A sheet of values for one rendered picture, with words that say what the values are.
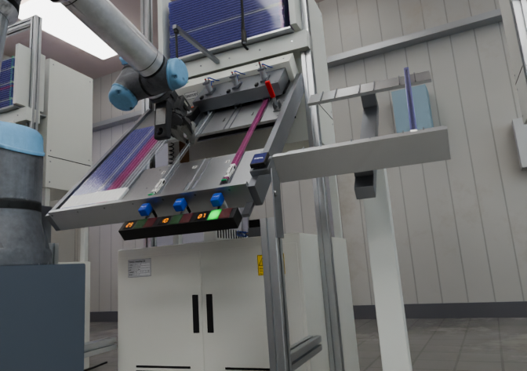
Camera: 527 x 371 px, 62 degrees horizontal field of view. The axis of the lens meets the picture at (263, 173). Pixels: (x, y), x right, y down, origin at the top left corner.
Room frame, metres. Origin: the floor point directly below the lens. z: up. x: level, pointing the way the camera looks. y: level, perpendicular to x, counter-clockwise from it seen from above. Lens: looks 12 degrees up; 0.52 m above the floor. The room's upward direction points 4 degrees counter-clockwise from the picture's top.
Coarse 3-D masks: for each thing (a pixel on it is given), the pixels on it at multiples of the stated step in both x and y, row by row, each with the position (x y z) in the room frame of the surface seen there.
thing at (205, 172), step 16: (208, 160) 1.27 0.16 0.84; (224, 160) 1.23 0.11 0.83; (240, 160) 1.20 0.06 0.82; (144, 176) 1.33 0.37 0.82; (160, 176) 1.29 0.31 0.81; (176, 176) 1.26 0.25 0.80; (192, 176) 1.22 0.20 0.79; (208, 176) 1.19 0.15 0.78; (240, 176) 1.14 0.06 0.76; (128, 192) 1.28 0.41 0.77; (144, 192) 1.25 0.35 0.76; (160, 192) 1.21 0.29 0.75
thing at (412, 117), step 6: (408, 72) 1.14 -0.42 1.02; (408, 78) 1.11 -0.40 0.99; (408, 84) 1.08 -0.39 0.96; (408, 90) 1.04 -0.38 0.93; (408, 96) 1.01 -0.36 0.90; (408, 102) 0.99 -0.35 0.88; (408, 108) 0.96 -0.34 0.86; (414, 114) 0.93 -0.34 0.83; (414, 120) 0.91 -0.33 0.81; (414, 126) 0.88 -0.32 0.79
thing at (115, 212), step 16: (176, 192) 1.14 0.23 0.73; (192, 192) 1.12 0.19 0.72; (208, 192) 1.11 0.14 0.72; (224, 192) 1.10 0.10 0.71; (240, 192) 1.08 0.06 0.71; (80, 208) 1.26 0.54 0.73; (96, 208) 1.25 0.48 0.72; (112, 208) 1.23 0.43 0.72; (128, 208) 1.22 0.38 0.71; (160, 208) 1.19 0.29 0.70; (192, 208) 1.16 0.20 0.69; (208, 208) 1.15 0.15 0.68; (224, 208) 1.14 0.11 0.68; (64, 224) 1.33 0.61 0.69; (80, 224) 1.31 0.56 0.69; (96, 224) 1.30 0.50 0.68
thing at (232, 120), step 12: (276, 96) 1.46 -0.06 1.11; (228, 108) 1.52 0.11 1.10; (240, 108) 1.48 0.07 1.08; (252, 108) 1.45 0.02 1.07; (144, 120) 1.73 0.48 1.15; (216, 120) 1.48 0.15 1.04; (228, 120) 1.44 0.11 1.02; (240, 120) 1.41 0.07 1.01; (252, 120) 1.38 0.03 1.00; (264, 120) 1.35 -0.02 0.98; (204, 132) 1.44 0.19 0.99; (216, 132) 1.41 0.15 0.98; (228, 132) 1.47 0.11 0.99; (240, 132) 1.44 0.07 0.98
